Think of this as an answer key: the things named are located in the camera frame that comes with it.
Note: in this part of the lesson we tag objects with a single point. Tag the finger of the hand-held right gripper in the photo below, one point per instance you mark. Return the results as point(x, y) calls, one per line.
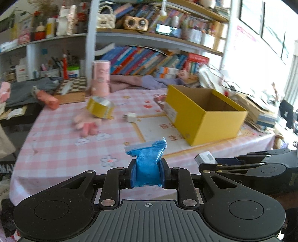
point(232, 168)
point(227, 161)

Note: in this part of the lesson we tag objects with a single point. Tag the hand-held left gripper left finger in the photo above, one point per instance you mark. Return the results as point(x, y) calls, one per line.
point(132, 174)

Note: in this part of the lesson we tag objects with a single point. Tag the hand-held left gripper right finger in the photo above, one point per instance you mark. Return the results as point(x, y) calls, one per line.
point(163, 173)

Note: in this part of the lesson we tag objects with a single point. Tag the blue plastic bag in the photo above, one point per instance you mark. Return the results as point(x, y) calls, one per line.
point(146, 162)

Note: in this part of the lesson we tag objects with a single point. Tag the small white box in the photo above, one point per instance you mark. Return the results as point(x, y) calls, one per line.
point(204, 158)

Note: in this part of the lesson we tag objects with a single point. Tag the yellow cardboard box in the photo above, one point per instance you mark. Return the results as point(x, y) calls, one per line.
point(216, 125)

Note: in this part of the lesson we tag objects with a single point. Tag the white charger plug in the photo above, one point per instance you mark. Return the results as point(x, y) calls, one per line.
point(131, 117)

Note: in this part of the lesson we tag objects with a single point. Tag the pink fluffy glove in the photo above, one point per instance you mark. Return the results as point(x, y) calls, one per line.
point(87, 126)

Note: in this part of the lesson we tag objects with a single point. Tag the yellow tape roll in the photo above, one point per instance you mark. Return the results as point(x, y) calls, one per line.
point(97, 109)

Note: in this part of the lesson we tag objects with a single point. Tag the pink checkered tablecloth desktop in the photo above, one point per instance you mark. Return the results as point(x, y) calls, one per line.
point(58, 153)

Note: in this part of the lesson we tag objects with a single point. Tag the stack of cardboard and books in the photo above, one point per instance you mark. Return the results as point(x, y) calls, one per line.
point(256, 109)

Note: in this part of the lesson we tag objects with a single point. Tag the white plastic bag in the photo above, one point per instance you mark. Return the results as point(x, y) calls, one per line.
point(210, 76)

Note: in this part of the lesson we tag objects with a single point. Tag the pink and purple garment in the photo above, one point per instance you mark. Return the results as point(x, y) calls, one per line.
point(130, 82)

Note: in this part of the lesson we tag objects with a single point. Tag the pink pig plush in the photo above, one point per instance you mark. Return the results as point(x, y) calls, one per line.
point(183, 75)

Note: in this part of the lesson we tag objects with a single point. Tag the wooden chessboard box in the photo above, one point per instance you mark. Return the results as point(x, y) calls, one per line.
point(69, 97)

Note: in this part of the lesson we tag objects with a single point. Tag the pink cylinder container with stickers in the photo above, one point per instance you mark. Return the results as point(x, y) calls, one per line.
point(100, 79)

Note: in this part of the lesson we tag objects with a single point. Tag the white plastic tube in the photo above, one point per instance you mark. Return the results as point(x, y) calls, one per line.
point(65, 88)

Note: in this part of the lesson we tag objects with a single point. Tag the orange pink bottle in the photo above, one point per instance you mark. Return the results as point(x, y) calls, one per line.
point(47, 100)

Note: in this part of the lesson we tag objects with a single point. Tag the row of colourful books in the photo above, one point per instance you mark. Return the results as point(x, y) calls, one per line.
point(144, 60)

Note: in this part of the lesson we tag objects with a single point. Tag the white jar green lid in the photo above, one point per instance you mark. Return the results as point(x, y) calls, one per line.
point(73, 72)

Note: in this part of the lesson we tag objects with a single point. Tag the white storage box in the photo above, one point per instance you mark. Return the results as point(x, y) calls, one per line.
point(208, 41)

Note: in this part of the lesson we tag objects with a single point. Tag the black side table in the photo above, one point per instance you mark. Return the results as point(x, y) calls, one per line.
point(25, 116)

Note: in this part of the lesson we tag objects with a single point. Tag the black sign white letters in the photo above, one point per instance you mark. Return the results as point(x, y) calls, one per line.
point(7, 168)

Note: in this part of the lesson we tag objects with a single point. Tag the cream canvas tote bag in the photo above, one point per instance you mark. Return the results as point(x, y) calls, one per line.
point(5, 144)

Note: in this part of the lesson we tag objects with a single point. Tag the pen holder with pens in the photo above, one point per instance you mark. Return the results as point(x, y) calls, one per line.
point(50, 73)

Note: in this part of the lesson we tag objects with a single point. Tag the paper sheets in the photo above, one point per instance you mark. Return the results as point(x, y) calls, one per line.
point(12, 112)

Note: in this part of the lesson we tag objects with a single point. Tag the grey clothing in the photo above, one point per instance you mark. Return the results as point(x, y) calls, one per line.
point(25, 90)

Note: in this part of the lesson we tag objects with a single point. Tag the white bookshelf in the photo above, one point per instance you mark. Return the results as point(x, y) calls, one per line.
point(90, 41)

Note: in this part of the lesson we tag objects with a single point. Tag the black glossy screen device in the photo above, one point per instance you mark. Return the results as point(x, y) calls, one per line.
point(168, 30)

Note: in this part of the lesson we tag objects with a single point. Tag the white box red label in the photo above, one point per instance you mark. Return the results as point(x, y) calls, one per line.
point(21, 73)

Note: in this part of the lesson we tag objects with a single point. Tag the retro wooden radio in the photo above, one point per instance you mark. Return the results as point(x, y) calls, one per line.
point(136, 23)

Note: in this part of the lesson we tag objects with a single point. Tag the pink knit gloves pair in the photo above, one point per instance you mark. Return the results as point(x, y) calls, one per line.
point(4, 92)

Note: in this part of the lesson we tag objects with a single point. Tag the white quilted handbag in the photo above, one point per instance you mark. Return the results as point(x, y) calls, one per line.
point(106, 19)

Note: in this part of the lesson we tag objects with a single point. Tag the floral paper bag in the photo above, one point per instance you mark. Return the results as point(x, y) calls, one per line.
point(66, 22)

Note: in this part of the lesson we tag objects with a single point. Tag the white and yellow mug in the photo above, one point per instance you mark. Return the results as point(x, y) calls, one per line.
point(51, 29)

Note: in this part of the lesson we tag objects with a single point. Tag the pink printed box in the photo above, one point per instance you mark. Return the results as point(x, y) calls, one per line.
point(24, 33)

